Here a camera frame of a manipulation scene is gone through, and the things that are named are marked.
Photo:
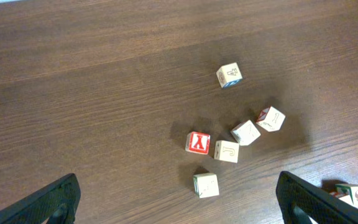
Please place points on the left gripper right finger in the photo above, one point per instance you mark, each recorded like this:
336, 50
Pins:
302, 202

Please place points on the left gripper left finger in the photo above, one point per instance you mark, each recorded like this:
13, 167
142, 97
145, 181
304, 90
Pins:
55, 203

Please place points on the wooden soccer ball block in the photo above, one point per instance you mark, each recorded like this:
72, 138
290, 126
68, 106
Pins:
350, 189

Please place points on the wooden block green edge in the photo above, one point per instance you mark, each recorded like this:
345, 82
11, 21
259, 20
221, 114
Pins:
271, 119

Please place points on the wooden block green side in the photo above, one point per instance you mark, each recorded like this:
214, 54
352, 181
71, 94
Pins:
245, 133

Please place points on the wooden J letter block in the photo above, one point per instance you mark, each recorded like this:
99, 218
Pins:
226, 151

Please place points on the red Y letter block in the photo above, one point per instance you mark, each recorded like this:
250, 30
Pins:
197, 143

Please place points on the wooden block blue side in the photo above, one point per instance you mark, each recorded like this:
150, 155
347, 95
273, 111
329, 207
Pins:
229, 75

